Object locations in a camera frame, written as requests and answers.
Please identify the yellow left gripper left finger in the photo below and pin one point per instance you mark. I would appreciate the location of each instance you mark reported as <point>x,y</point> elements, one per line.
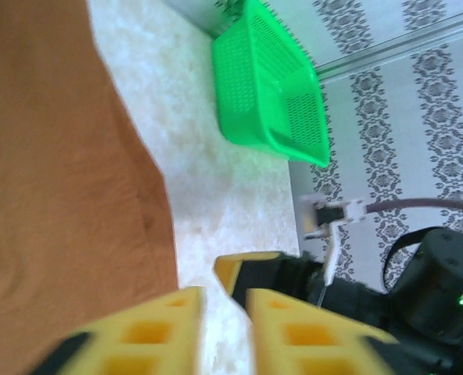
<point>184,340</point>

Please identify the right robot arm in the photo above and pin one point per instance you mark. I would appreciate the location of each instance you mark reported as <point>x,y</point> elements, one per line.
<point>442,281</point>

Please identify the green plastic basket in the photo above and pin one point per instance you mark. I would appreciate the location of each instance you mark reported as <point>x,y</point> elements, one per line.
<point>254,97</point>

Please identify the brown long pants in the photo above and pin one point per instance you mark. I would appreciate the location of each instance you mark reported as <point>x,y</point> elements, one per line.
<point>59,176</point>

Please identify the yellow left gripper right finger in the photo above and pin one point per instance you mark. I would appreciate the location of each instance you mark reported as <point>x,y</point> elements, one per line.
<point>262,336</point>

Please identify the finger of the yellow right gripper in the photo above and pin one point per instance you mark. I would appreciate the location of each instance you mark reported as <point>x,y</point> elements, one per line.
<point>225,269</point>

